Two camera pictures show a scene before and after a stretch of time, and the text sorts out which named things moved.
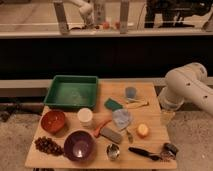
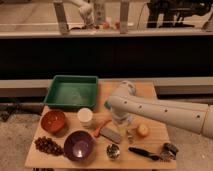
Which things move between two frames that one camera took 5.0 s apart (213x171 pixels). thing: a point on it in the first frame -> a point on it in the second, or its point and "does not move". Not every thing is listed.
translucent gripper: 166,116 -> 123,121
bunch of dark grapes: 47,145 does not move
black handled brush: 143,153 does not move
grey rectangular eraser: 112,135 does not move
